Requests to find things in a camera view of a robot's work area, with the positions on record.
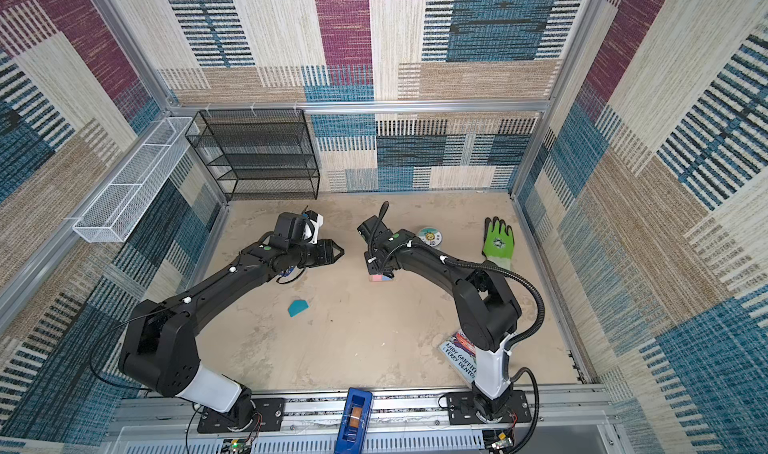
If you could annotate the green black work glove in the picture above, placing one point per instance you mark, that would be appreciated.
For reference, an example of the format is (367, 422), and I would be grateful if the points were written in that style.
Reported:
(498, 242)

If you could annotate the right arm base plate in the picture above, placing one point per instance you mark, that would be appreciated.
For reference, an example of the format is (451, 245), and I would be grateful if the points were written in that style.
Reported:
(461, 409)

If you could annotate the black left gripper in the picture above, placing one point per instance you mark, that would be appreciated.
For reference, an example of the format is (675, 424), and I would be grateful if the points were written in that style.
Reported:
(325, 247)

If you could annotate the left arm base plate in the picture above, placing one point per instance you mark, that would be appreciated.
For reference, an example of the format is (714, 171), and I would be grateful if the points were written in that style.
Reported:
(264, 414)

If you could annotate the sunflower seed can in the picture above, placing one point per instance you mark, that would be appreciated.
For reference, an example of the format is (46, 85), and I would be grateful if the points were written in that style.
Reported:
(430, 236)

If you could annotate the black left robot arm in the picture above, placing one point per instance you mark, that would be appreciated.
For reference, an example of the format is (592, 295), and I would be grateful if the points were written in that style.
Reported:
(159, 348)

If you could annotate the white wire mesh basket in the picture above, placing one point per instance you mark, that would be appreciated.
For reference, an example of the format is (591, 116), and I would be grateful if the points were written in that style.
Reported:
(113, 215)

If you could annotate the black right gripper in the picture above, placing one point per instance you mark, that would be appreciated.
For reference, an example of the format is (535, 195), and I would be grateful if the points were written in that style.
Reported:
(372, 266)

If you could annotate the blue tool on rail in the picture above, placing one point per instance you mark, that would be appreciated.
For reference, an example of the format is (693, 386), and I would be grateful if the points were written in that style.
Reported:
(354, 422)

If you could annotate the black wire mesh shelf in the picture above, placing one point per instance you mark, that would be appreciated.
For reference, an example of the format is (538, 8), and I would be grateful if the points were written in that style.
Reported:
(257, 154)

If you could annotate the teal wood block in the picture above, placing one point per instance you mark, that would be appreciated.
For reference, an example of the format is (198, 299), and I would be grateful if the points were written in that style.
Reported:
(297, 306)

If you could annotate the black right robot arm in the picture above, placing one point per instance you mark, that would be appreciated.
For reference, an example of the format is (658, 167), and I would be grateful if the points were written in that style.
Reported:
(485, 305)

